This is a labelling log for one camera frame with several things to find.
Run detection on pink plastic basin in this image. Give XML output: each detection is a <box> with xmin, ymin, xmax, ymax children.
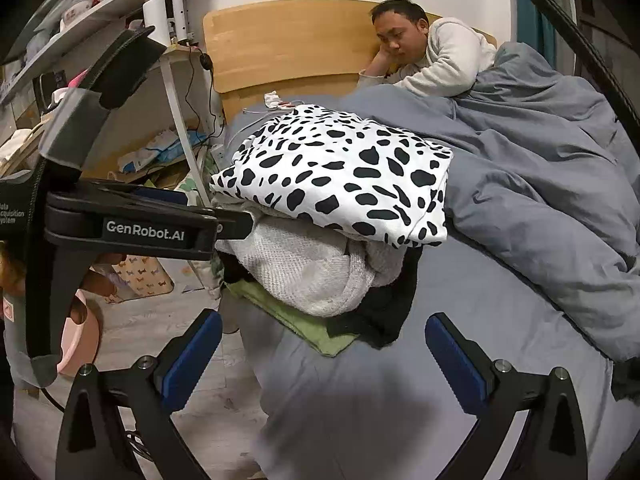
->
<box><xmin>56</xmin><ymin>289</ymin><xmax>101</xmax><ymax>377</ymax></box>

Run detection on operator left hand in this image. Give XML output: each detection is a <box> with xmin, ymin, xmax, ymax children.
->
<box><xmin>0</xmin><ymin>242</ymin><xmax>126</xmax><ymax>323</ymax></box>

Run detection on grey bed sheet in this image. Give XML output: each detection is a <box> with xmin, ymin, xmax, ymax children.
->
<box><xmin>219</xmin><ymin>93</ymin><xmax>640</xmax><ymax>480</ymax></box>

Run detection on grey duvet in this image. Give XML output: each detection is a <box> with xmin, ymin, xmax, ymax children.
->
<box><xmin>340</xmin><ymin>42</ymin><xmax>639</xmax><ymax>361</ymax></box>

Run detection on white bottle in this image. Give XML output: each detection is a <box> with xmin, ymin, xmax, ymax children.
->
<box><xmin>142</xmin><ymin>0</ymin><xmax>171</xmax><ymax>47</ymax></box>

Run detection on black folded garment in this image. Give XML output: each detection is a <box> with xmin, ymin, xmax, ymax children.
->
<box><xmin>219</xmin><ymin>247</ymin><xmax>423</xmax><ymax>349</ymax></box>

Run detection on sleeping person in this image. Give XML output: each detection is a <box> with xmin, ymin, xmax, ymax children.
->
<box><xmin>358</xmin><ymin>0</ymin><xmax>497</xmax><ymax>98</ymax></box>

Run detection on olive green folded garment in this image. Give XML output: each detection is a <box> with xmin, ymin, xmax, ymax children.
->
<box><xmin>226</xmin><ymin>280</ymin><xmax>358</xmax><ymax>358</ymax></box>

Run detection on grey white knit garment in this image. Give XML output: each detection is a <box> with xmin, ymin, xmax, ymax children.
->
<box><xmin>216</xmin><ymin>207</ymin><xmax>406</xmax><ymax>318</ymax></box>

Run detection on white shelf unit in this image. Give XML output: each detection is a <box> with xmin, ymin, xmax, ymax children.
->
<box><xmin>1</xmin><ymin>0</ymin><xmax>221</xmax><ymax>196</ymax></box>

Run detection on wooden headboard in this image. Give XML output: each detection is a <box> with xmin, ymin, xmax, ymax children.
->
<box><xmin>202</xmin><ymin>0</ymin><xmax>499</xmax><ymax>116</ymax></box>

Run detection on white black spotted garment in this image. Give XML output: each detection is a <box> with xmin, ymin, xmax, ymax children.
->
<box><xmin>210</xmin><ymin>104</ymin><xmax>452</xmax><ymax>248</ymax></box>

